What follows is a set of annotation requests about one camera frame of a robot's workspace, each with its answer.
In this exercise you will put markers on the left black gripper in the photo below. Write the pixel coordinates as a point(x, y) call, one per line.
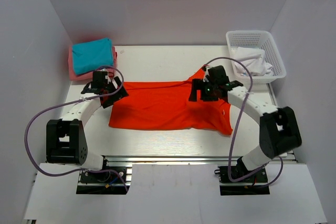
point(120, 93)

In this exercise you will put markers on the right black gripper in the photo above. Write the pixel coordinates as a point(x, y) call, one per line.
point(197, 84)

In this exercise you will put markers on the orange polo shirt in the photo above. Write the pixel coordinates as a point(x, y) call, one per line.
point(164, 106)

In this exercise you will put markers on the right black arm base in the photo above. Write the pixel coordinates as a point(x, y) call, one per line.
point(255, 184)

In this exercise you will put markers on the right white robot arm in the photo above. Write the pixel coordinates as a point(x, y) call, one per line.
point(278, 128)

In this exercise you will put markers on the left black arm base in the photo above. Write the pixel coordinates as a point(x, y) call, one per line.
point(115, 180)

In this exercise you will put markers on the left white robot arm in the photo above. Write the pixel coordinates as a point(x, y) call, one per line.
point(65, 137)

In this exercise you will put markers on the folded pink t-shirt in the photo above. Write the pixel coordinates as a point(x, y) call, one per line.
point(88, 75)

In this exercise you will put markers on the folded teal t-shirt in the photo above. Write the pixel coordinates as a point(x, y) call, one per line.
point(89, 56)

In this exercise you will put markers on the crumpled white t-shirt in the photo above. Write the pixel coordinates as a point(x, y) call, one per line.
point(254, 60)

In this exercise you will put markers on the white plastic basket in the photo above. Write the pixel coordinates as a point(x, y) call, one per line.
point(258, 39)

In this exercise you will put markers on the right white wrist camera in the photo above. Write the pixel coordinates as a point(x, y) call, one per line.
point(205, 69)

